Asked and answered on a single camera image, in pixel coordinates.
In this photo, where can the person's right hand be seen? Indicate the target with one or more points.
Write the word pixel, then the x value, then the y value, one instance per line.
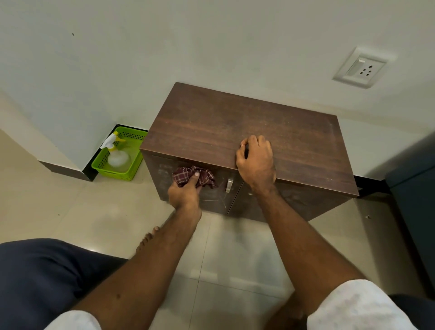
pixel 256 166

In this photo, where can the person's left hand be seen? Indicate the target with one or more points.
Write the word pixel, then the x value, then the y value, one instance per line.
pixel 183 199

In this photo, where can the person's right thumb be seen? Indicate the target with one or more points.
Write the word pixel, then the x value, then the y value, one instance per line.
pixel 240 155

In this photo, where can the person's left thumb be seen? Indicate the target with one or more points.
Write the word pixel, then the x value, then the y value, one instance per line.
pixel 194 179

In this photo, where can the maroon checked cleaning cloth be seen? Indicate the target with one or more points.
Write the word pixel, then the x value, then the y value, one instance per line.
pixel 207 176

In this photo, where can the person's left forearm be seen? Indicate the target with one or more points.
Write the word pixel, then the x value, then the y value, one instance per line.
pixel 146 265

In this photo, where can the person's right forearm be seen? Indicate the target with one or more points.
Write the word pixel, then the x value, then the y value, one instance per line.
pixel 299 244

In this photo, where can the dark brown wooden cabinet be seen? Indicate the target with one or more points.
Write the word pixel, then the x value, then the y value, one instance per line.
pixel 221 125

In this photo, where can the green plastic basket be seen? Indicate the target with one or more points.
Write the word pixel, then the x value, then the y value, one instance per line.
pixel 134 136

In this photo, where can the person's left foot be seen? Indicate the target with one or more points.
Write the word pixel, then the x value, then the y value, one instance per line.
pixel 146 239

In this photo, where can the clear spray bottle yellow nozzle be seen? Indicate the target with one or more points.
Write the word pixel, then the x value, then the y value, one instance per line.
pixel 117 158

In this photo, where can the person's dark blue trousers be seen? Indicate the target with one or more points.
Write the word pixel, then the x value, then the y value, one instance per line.
pixel 44 278

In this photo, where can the dark blue upholstered furniture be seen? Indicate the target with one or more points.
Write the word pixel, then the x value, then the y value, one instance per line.
pixel 414 204

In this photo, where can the person's white left sleeve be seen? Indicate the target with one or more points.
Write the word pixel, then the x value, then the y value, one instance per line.
pixel 73 321

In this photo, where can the person's white sleeve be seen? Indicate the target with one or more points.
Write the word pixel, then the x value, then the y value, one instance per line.
pixel 353 306
pixel 73 321

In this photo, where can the person's white right sleeve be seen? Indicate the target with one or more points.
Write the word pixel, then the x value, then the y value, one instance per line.
pixel 353 306

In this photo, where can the white wall socket with switch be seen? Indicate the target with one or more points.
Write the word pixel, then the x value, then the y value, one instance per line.
pixel 362 68

